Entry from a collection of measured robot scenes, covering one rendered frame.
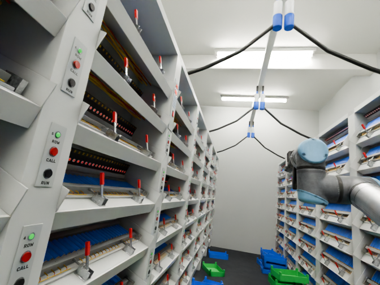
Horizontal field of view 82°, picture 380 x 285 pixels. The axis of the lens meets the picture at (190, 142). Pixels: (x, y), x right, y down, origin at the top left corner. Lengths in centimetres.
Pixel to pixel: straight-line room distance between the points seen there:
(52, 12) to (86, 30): 9
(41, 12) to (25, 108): 18
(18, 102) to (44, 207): 20
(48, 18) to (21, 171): 28
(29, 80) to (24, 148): 13
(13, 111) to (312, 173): 80
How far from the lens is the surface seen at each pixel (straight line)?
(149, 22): 114
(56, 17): 55
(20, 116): 47
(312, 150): 84
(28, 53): 57
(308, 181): 83
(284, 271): 290
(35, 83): 52
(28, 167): 48
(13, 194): 48
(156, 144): 111
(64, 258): 73
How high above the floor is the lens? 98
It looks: 12 degrees up
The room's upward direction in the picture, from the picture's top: 7 degrees clockwise
